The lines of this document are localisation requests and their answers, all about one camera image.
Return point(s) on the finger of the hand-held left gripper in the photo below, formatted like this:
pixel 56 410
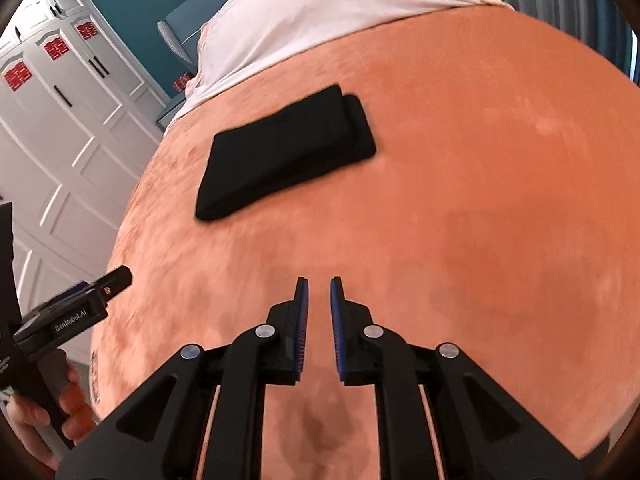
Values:
pixel 117 280
pixel 75 288

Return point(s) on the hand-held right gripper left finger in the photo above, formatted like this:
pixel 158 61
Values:
pixel 301 330

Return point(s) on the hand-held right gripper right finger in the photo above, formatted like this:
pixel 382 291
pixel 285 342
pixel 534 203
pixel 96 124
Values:
pixel 337 330

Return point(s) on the black pants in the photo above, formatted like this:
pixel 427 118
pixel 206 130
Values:
pixel 280 150

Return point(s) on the person's left hand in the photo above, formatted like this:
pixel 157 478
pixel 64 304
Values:
pixel 75 410

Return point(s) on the white wardrobe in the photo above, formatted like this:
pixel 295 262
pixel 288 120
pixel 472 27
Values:
pixel 75 135

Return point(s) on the orange blanket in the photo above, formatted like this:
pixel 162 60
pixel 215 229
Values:
pixel 450 185

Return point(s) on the small red box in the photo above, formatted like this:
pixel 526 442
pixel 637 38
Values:
pixel 183 83

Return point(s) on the red paper door sticker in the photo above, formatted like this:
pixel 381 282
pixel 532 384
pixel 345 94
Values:
pixel 18 76
pixel 86 30
pixel 56 49

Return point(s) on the white pillow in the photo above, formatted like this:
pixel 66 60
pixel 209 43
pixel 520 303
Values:
pixel 300 10

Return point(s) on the grey curtain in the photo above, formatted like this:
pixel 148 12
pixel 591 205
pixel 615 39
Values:
pixel 560 0

